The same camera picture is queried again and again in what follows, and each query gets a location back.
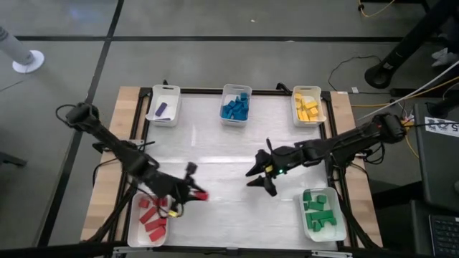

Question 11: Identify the yellow cable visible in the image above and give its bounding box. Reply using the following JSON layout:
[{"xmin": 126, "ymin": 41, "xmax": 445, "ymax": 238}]
[
  {"xmin": 357, "ymin": 0, "xmax": 396, "ymax": 19},
  {"xmin": 353, "ymin": 75, "xmax": 459, "ymax": 108}
]

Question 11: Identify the black laptop keyboard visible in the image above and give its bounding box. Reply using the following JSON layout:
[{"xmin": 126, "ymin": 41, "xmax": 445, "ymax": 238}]
[{"xmin": 427, "ymin": 214, "xmax": 459, "ymax": 257}]

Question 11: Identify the black table frame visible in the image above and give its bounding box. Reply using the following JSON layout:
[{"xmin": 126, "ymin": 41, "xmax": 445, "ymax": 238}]
[{"xmin": 107, "ymin": 85, "xmax": 363, "ymax": 258}]

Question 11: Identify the black cable bundle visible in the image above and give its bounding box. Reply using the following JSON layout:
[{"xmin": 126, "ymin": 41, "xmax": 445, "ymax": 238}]
[
  {"xmin": 335, "ymin": 157, "xmax": 381, "ymax": 248},
  {"xmin": 87, "ymin": 157, "xmax": 144, "ymax": 248}
]

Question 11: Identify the white plastic bin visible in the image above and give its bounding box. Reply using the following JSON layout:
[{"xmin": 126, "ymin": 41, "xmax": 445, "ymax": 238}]
[
  {"xmin": 219, "ymin": 83, "xmax": 252, "ymax": 128},
  {"xmin": 145, "ymin": 84, "xmax": 181, "ymax": 128},
  {"xmin": 127, "ymin": 192, "xmax": 171, "ymax": 249},
  {"xmin": 298, "ymin": 186, "xmax": 348, "ymax": 243},
  {"xmin": 290, "ymin": 85, "xmax": 328, "ymax": 128}
]

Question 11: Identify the grey pole white base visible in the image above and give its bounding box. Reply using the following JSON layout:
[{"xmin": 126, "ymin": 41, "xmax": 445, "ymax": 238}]
[{"xmin": 0, "ymin": 25, "xmax": 46, "ymax": 75}]

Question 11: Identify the person's shoe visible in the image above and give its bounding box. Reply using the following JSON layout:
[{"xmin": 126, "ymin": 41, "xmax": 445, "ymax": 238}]
[{"xmin": 431, "ymin": 47, "xmax": 459, "ymax": 68}]

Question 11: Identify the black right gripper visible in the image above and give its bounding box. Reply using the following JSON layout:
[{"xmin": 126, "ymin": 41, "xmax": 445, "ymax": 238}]
[{"xmin": 245, "ymin": 142, "xmax": 310, "ymax": 198}]

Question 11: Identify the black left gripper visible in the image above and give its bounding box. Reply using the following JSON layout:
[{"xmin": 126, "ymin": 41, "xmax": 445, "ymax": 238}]
[{"xmin": 146, "ymin": 161, "xmax": 209, "ymax": 219}]

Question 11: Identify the power strip with plugs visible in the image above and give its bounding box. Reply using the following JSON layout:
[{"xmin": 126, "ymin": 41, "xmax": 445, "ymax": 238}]
[{"xmin": 400, "ymin": 115, "xmax": 416, "ymax": 130}]

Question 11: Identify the blue arch block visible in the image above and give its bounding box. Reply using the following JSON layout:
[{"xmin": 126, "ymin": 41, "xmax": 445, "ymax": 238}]
[{"xmin": 229, "ymin": 110, "xmax": 249, "ymax": 122}]

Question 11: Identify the black stand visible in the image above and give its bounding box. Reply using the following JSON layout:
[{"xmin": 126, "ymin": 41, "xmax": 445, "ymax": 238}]
[{"xmin": 364, "ymin": 0, "xmax": 459, "ymax": 90}]

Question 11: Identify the purple rectangular block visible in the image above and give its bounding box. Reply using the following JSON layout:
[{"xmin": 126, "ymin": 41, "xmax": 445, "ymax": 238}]
[{"xmin": 154, "ymin": 102, "xmax": 169, "ymax": 118}]

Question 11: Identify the white printed sticker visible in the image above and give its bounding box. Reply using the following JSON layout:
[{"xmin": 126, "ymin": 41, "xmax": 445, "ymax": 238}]
[{"xmin": 424, "ymin": 115, "xmax": 459, "ymax": 139}]

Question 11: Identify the black equipment case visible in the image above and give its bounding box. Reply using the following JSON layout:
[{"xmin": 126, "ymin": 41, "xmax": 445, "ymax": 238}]
[{"xmin": 412, "ymin": 102, "xmax": 459, "ymax": 213}]

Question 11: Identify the black furniture leg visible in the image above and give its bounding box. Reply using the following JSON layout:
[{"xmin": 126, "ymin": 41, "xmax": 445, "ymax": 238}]
[{"xmin": 0, "ymin": 151, "xmax": 28, "ymax": 168}]

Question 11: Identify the red rectangular block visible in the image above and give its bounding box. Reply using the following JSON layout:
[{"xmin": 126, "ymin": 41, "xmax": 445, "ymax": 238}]
[{"xmin": 148, "ymin": 226, "xmax": 167, "ymax": 243}]

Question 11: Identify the white rod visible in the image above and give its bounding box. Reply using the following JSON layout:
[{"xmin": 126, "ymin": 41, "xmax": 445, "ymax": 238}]
[{"xmin": 358, "ymin": 59, "xmax": 459, "ymax": 121}]

